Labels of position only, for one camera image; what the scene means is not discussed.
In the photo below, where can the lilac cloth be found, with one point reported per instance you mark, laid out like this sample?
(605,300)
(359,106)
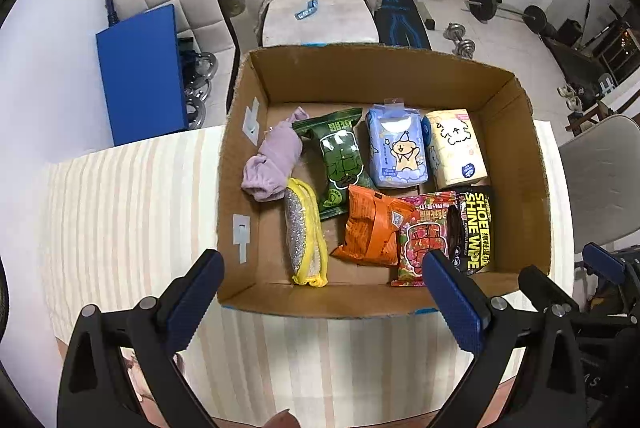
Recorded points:
(266,174)

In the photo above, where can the black shoe shine wipe pack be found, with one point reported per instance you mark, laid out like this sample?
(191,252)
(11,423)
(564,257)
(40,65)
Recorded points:
(469,229)

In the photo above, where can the blue wrapper on chair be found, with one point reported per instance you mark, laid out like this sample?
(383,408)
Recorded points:
(311,9)

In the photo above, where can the orange snack pack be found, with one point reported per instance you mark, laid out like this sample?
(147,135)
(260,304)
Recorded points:
(374,220)

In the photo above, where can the grey shell chair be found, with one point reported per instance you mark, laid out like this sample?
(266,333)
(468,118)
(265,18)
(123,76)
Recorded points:
(601,168)

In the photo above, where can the yellow tissue pack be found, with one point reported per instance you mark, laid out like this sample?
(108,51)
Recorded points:
(452,148)

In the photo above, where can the floor barbell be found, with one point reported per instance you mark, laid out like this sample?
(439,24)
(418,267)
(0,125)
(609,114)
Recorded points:
(532,16)

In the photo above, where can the chrome dumbbell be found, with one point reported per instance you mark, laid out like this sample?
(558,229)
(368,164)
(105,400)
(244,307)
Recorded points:
(454,32)
(464,48)

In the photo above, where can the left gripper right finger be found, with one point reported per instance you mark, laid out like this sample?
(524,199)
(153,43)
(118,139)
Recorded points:
(500,342)

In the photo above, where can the person's thumb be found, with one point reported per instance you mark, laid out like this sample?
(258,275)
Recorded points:
(283,419)

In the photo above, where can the black blue weight bench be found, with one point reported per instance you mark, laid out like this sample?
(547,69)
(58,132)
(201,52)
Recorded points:
(399,25)

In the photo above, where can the blue foam mat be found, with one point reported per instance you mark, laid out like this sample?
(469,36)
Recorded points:
(141,76)

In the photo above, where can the silver yellow scrub sponge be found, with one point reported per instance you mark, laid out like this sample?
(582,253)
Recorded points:
(304,238)

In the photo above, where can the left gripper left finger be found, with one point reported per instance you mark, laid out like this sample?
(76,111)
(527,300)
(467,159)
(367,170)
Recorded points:
(95,390)

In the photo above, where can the wooden chair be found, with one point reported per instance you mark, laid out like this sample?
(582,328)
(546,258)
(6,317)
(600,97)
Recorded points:
(622,100)

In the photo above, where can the stacked chrome weight plates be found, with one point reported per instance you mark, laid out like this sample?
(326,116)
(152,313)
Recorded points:
(198,70)

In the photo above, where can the green wipe pack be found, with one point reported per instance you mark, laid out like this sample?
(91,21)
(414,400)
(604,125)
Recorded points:
(336,139)

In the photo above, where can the cardboard milk carton box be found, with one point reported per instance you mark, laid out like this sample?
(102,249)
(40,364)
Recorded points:
(273,82)

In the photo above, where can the red floral snack pack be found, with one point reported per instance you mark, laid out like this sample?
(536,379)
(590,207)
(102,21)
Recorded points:
(435,223)

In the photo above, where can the beige quilted chair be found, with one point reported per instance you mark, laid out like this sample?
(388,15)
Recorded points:
(209,25)

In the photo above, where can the blue tissue pack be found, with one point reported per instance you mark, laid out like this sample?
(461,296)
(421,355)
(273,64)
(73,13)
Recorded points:
(397,153)

